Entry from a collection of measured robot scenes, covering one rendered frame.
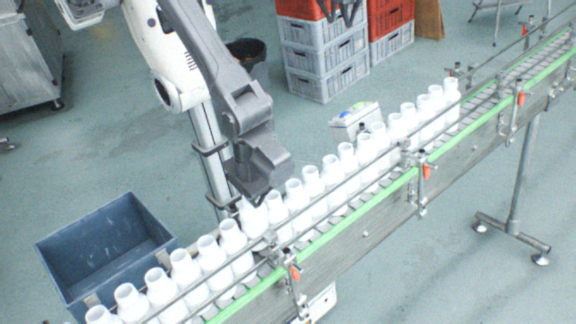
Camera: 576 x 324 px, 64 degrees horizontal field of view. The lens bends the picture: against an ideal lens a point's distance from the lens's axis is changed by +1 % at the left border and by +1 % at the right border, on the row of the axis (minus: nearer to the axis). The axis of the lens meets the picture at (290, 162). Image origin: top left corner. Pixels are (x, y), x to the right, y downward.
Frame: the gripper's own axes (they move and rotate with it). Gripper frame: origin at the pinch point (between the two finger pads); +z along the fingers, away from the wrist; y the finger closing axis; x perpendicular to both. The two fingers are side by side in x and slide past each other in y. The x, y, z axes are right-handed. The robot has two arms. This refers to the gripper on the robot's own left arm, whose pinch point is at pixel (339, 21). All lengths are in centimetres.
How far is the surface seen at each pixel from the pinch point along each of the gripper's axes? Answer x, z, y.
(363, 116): -3.6, 28.8, -2.7
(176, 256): 63, 25, -14
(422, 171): -0.1, 34.9, -26.5
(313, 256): 35, 43, -21
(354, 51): -162, 112, 162
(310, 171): 26.4, 25.0, -14.2
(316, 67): -121, 108, 160
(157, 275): 68, 25, -15
